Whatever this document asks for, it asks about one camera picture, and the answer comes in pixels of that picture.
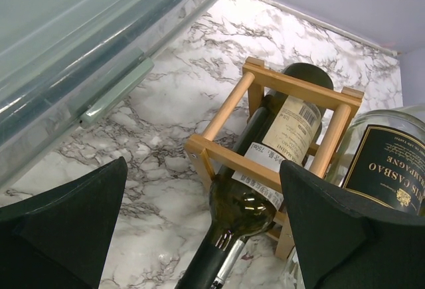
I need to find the green wine bottle brown label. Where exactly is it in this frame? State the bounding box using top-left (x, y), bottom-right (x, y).
top-left (210, 237), bottom-right (248, 289)

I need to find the clear square liquor bottle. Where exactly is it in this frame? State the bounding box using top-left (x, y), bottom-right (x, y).
top-left (283, 248), bottom-right (303, 289)

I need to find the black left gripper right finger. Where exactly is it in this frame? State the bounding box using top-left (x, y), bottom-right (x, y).
top-left (280, 161), bottom-right (424, 288)

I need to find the translucent green storage box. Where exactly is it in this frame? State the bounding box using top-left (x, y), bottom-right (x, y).
top-left (1, 0), bottom-right (217, 187)

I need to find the tall clear glass bottle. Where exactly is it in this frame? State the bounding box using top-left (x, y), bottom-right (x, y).
top-left (325, 104), bottom-right (424, 215)

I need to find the wooden wine rack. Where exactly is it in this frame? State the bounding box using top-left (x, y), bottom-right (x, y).
top-left (185, 57), bottom-right (363, 270)

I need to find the dark green wine bottle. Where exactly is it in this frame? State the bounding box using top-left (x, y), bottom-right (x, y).
top-left (174, 62), bottom-right (335, 289)

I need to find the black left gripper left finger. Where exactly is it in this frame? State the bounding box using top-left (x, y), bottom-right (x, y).
top-left (1, 157), bottom-right (128, 288)

